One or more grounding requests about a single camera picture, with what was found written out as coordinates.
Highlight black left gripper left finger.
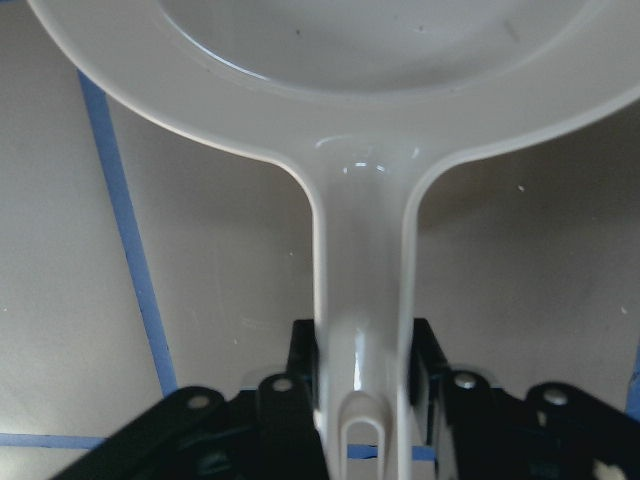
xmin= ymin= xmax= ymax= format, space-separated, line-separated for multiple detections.
xmin=56 ymin=320 xmax=329 ymax=479

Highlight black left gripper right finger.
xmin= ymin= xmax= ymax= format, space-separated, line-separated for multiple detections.
xmin=409 ymin=319 xmax=639 ymax=479

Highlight beige plastic dustpan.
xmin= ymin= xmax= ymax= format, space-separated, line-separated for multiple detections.
xmin=32 ymin=1 xmax=639 ymax=479

